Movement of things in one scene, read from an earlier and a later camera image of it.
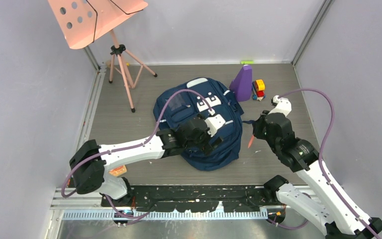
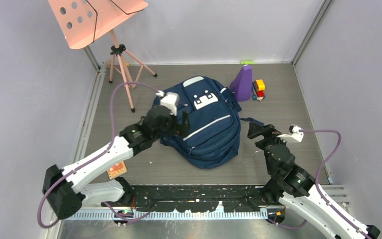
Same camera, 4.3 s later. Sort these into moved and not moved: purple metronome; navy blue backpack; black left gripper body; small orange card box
Moved: black left gripper body
Not moved: small orange card box; navy blue backpack; purple metronome
